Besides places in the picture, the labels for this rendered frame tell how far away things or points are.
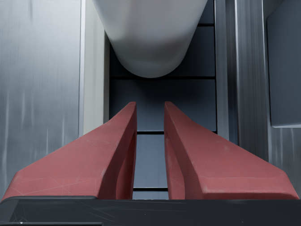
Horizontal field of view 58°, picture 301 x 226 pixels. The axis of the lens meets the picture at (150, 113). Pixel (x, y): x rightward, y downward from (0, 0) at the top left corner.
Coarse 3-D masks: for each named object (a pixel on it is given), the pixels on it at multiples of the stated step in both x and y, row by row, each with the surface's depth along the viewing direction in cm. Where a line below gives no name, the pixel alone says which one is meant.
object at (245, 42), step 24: (240, 0) 11; (240, 24) 11; (240, 48) 11; (240, 72) 11; (264, 72) 11; (240, 96) 11; (264, 96) 11; (240, 120) 11; (264, 120) 11; (240, 144) 10; (264, 144) 10
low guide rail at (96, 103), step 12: (96, 12) 16; (96, 24) 16; (96, 36) 16; (96, 48) 16; (108, 48) 17; (84, 60) 16; (96, 60) 16; (108, 60) 17; (84, 72) 16; (96, 72) 16; (108, 72) 17; (84, 84) 16; (96, 84) 15; (108, 84) 17; (84, 96) 15; (96, 96) 15; (108, 96) 17; (84, 108) 15; (96, 108) 15; (108, 108) 17; (84, 120) 15; (96, 120) 15; (108, 120) 17; (84, 132) 15
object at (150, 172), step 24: (192, 48) 19; (120, 72) 19; (192, 72) 19; (120, 96) 19; (144, 96) 19; (168, 96) 19; (192, 96) 19; (144, 120) 19; (144, 144) 19; (144, 168) 19; (144, 192) 18
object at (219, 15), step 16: (224, 0) 20; (80, 16) 20; (224, 16) 20; (80, 32) 20; (224, 32) 20; (80, 48) 19; (224, 48) 19; (80, 64) 19; (224, 64) 19; (80, 80) 19; (224, 80) 19; (80, 96) 19; (224, 96) 19; (80, 112) 19; (224, 112) 19; (80, 128) 19; (224, 128) 19
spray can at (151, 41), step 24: (96, 0) 10; (120, 0) 8; (144, 0) 8; (168, 0) 8; (192, 0) 9; (120, 24) 10; (144, 24) 10; (168, 24) 10; (192, 24) 11; (120, 48) 14; (144, 48) 12; (168, 48) 13; (144, 72) 17; (168, 72) 18
